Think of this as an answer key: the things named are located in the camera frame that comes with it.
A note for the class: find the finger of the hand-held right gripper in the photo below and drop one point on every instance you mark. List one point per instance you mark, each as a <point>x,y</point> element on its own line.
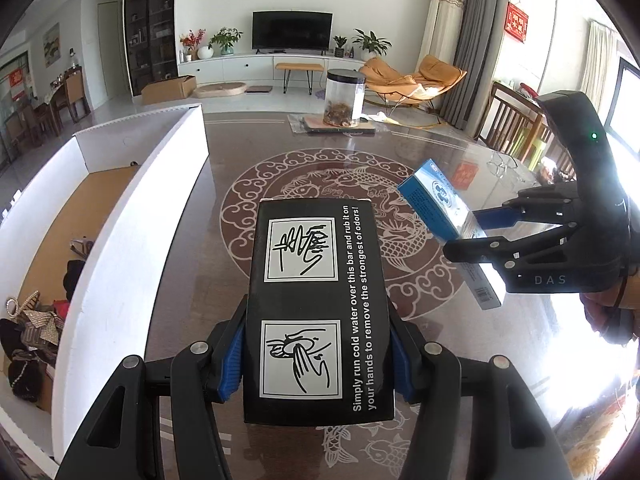
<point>495,216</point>
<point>500,252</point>

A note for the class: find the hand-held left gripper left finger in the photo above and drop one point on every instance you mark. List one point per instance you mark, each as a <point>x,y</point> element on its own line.
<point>232,360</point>

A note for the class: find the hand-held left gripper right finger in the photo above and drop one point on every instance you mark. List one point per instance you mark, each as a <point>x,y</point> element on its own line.
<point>400,360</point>

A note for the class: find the blue white medicine carton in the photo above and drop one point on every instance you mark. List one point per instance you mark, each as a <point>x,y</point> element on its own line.
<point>435,195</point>

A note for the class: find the black printed carton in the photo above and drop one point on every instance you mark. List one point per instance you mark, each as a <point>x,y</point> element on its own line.
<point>320,310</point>

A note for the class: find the white cardboard box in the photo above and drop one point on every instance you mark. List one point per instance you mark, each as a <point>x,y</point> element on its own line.
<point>125,240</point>

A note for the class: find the red packet with gold emblem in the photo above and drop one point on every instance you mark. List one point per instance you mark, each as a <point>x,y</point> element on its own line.
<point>61,308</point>

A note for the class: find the rhinestone bow hair clip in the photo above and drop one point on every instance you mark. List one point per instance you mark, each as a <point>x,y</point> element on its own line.
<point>42,327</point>

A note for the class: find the brown patterned glass desktop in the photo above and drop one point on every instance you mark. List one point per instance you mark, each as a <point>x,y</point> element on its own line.
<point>450,335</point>

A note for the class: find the person's right hand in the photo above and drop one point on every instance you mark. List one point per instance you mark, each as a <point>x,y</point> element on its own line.
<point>607,312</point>

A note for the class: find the thin clear eyeglasses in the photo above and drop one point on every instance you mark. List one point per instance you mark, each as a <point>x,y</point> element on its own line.
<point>495,160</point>

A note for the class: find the wooden slatted chair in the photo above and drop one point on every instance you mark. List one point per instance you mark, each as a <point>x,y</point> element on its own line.
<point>500,115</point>

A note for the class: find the orange lounge chair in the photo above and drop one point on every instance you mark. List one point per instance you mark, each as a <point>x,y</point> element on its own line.
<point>440,72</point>

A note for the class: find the white sheer curtain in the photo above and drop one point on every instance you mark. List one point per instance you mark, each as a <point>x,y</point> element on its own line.
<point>600,70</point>

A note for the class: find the grey curtain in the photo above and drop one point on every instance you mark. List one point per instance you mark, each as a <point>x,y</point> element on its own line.
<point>480,35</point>

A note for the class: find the clear plastic jar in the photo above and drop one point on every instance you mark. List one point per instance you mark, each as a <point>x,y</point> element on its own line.
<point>345,92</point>

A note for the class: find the covered standing air conditioner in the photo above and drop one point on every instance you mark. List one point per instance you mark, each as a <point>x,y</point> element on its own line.
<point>442,20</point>

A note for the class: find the large leafy potted plant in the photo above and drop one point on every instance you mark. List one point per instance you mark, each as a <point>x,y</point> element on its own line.
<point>370,42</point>

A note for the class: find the small potted plant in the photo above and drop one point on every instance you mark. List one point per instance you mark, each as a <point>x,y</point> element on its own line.
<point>340,45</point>

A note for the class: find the wooden bench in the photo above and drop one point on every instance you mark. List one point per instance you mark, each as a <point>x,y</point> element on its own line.
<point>300,66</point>

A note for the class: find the dark floor mat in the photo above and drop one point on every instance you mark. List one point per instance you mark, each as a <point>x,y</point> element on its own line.
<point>258,89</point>

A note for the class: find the round beige floor cushion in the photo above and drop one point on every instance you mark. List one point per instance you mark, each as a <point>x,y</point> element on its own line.
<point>220,91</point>

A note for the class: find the black television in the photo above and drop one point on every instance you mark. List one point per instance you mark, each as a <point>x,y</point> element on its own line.
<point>292,30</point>

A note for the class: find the brown cardboard box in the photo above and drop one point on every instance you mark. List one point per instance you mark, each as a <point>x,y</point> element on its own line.
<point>167,90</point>

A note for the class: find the white television cabinet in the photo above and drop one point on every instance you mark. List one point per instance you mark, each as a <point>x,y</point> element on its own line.
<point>225,67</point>

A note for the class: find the brown dining chair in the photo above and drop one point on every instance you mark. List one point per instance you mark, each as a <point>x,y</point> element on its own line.
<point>75,90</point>

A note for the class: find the green plant in glass vase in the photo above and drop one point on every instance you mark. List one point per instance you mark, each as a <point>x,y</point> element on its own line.
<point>226,40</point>

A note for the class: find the white door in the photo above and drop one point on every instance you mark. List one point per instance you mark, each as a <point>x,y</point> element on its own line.
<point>110,50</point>

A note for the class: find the dark glass display cabinet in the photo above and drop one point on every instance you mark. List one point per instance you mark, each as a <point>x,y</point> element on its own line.
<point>150,20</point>

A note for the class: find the red door poster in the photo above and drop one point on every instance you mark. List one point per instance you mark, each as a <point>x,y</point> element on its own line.
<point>17,80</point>

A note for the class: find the red wall decoration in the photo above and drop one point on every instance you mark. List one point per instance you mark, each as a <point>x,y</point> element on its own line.
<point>518,22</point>

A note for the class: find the framed wall painting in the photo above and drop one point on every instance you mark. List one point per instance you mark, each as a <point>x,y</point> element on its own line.
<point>51,45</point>

